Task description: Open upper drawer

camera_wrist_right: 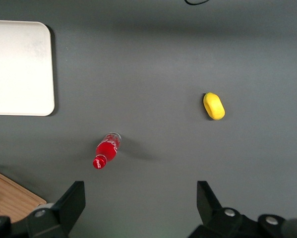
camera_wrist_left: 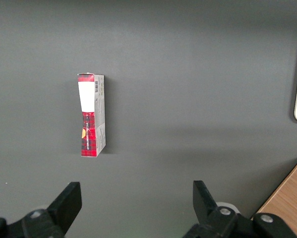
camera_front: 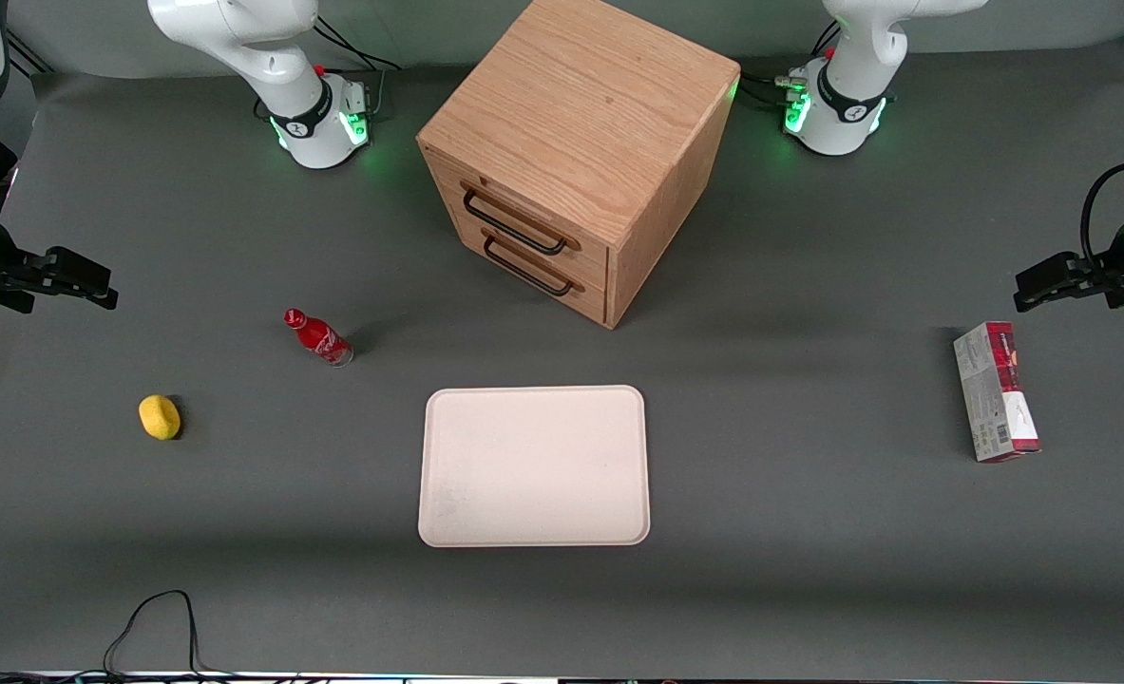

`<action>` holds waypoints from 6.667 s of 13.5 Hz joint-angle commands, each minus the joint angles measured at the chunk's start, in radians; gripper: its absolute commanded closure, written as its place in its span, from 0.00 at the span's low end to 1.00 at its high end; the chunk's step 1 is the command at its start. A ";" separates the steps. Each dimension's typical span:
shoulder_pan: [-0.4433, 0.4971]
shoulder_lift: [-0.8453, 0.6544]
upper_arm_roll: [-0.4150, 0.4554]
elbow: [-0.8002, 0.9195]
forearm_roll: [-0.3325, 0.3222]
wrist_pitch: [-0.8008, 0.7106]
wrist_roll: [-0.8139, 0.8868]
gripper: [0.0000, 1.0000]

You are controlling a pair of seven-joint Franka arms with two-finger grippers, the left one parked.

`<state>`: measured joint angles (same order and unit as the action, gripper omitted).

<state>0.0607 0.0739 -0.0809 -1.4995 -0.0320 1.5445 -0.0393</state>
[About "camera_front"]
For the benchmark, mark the red soda bottle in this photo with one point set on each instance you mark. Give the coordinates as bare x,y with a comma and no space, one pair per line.
319,337

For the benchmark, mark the yellow lemon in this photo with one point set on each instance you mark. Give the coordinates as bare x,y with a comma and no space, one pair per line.
160,418

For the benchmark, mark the wooden drawer with scratched front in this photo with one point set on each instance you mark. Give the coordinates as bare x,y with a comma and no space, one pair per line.
592,256

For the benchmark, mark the aluminium frame rail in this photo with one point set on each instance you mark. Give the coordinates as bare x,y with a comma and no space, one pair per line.
29,55

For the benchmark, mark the grey and red carton box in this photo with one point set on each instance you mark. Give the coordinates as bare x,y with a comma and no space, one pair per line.
994,399

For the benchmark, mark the wooden drawer with clean front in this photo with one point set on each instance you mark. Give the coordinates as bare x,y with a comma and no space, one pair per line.
592,299

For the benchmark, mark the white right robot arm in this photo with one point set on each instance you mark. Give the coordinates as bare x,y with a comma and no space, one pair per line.
305,95

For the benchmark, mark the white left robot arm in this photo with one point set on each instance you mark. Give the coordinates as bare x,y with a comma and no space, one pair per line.
847,95

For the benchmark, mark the beige plastic tray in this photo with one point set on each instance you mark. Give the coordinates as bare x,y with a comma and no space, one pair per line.
533,465

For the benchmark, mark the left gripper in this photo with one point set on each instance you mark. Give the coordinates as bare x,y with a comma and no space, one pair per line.
1121,263

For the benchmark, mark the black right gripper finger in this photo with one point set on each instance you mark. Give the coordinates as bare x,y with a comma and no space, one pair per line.
77,268
67,288

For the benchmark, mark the oak wooden drawer cabinet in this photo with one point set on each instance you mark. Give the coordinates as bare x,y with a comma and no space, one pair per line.
581,95

